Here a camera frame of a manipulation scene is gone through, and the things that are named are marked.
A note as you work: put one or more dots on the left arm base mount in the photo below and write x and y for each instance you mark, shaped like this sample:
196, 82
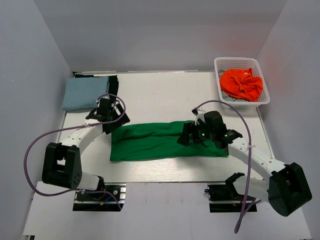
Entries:
101, 202

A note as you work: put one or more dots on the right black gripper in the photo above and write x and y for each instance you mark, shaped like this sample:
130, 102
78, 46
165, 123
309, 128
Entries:
188, 129

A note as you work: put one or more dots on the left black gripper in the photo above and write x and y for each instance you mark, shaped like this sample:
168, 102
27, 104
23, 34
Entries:
120, 122

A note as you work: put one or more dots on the folded black t shirt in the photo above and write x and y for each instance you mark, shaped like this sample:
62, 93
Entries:
113, 86

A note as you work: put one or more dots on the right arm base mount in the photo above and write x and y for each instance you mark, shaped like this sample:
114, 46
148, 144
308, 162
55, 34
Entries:
228, 196

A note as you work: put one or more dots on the folded light blue t shirt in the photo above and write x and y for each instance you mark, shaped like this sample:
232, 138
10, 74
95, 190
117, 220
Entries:
82, 93

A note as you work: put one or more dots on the grey garment in basket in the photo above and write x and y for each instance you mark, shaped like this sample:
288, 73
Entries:
225, 96

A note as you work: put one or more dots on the white plastic basket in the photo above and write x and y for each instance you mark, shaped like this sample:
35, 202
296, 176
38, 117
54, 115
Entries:
226, 63

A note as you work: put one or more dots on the green t shirt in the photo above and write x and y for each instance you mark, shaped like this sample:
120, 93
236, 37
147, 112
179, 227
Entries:
158, 140

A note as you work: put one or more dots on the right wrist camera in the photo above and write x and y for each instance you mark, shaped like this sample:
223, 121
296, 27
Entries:
199, 115

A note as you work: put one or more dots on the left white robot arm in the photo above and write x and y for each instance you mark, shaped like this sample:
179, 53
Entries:
62, 161

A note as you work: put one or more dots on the orange t shirt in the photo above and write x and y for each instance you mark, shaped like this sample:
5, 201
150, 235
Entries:
241, 84

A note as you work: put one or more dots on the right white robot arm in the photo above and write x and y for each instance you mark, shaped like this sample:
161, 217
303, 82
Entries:
284, 186

